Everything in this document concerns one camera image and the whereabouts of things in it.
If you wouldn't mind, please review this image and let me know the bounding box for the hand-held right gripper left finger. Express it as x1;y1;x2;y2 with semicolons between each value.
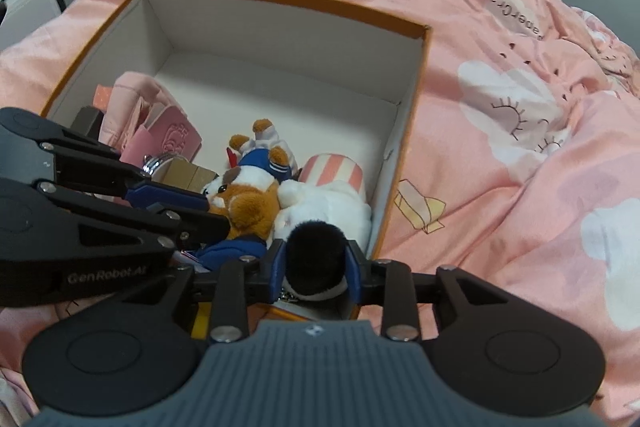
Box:
120;241;288;344

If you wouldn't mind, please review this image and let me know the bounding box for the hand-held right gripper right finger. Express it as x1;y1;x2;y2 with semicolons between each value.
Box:
343;240;502;344

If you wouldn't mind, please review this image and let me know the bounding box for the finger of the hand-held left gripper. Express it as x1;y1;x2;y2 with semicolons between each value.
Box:
35;127;211;212
34;179;232;254

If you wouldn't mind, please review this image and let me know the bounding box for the black fluffy plush keychain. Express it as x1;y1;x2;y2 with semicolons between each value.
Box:
284;219;349;305

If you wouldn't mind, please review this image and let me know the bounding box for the brown teddy bear plush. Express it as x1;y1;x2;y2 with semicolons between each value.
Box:
192;119;302;275

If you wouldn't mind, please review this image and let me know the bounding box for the pink fabric pouch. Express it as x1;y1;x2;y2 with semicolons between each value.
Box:
97;72;203;165

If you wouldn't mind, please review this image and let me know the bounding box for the white plush with striped hat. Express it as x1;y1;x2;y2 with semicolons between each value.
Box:
276;153;373;258

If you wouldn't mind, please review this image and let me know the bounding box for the orange cardboard box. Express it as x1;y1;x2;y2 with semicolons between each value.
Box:
40;0;432;323

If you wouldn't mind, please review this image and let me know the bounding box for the small brown box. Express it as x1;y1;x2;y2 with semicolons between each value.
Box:
150;156;221;198

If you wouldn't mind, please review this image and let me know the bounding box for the pink printed blanket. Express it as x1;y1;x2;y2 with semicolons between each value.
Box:
0;0;640;427

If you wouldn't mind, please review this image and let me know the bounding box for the white cabinet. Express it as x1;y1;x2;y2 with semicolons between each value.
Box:
0;0;68;52

